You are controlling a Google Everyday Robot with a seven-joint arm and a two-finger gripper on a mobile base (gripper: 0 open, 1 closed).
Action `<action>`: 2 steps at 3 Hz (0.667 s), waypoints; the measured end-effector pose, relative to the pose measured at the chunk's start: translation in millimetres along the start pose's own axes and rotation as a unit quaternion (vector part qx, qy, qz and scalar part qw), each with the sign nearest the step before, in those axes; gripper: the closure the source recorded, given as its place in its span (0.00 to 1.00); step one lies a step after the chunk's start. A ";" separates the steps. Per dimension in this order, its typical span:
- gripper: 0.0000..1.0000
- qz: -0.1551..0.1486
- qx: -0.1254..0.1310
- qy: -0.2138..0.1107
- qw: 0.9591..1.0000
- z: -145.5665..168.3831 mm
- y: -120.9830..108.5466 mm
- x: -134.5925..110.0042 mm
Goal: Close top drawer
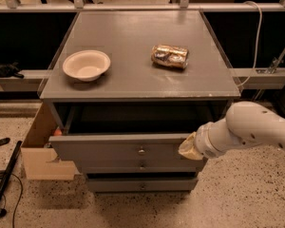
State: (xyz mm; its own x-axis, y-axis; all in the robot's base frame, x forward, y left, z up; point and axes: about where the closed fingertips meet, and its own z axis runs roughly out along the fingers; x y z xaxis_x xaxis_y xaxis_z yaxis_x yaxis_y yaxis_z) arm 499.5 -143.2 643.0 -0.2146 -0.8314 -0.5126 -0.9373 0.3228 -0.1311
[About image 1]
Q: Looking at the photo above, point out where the grey top drawer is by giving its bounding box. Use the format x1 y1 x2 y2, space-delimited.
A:
48 104 210 163

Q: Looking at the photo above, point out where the grey drawer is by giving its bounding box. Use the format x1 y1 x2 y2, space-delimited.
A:
86 177 198 193
75 159 206 173
48 104 210 163

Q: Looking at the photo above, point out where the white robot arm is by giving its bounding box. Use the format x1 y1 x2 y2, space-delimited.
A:
179 102 285 160

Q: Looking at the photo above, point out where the grey middle drawer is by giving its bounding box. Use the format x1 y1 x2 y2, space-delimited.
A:
75 159 206 173

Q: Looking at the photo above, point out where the grey drawer cabinet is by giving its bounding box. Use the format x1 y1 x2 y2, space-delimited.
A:
41 10 240 181

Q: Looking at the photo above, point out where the grey bottom drawer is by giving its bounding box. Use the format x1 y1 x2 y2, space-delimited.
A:
86 177 198 193

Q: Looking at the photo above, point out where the crushed gold can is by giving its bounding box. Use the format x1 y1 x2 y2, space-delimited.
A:
151 45 189 69

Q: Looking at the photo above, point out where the white paper bowl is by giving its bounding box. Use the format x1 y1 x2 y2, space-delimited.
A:
63 50 111 82

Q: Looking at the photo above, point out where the orange ball in box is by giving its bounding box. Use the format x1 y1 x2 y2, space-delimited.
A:
53 128 63 136

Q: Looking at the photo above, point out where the cardboard box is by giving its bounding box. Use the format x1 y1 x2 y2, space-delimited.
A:
21 104 78 181

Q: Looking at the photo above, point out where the black cloth item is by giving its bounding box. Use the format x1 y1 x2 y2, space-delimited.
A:
0 62 24 78

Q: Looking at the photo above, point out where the black pole stand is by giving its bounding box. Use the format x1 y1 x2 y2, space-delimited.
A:
0 141 22 218

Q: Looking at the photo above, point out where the metal railing frame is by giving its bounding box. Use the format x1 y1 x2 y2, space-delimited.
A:
0 0 285 92

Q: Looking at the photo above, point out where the white cable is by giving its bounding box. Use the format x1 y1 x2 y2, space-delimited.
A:
236 1 263 87

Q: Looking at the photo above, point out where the black cable on floor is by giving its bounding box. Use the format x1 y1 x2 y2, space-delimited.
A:
0 171 24 228

